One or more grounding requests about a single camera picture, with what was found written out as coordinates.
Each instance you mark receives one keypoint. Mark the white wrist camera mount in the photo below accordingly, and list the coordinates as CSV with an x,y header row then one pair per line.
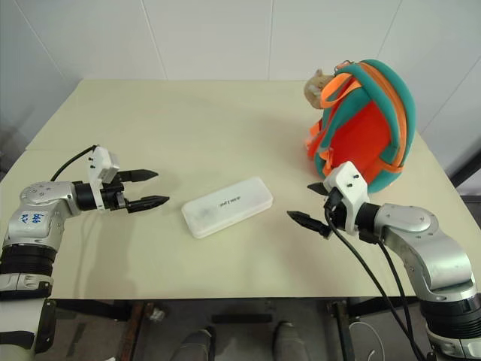
x,y
100,165
349,184

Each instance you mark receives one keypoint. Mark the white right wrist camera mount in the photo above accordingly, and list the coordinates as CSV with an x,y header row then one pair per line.
x,y
349,184

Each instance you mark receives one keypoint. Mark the rusty brown metal bar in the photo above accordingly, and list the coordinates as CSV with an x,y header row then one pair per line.
x,y
135,327

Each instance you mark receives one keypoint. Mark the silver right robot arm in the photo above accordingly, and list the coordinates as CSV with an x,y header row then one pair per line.
x,y
424,244

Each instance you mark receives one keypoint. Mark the teal and orange backpack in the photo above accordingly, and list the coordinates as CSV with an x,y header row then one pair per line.
x,y
366,128

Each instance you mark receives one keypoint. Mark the dark rounded grey shape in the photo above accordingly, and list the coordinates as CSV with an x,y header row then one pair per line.
x,y
197,344
288,340

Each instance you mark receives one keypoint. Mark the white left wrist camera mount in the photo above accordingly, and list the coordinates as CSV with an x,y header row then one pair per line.
x,y
100,165

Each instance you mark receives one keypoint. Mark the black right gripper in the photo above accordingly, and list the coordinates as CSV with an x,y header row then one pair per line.
x,y
335,212

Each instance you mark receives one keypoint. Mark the white plastic pencil case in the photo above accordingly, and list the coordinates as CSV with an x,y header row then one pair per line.
x,y
227,207

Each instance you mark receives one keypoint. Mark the black table frame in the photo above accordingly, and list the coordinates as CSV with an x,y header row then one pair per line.
x,y
94,310

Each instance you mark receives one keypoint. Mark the brown plush toy pendant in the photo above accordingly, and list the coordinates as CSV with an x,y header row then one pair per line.
x,y
315,90

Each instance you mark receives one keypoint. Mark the black frame at wall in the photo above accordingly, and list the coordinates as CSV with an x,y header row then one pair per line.
x,y
467,169

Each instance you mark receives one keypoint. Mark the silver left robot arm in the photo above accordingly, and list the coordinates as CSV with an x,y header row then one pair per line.
x,y
41,210

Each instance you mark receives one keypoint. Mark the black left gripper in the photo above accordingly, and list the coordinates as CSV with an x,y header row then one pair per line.
x,y
112,197

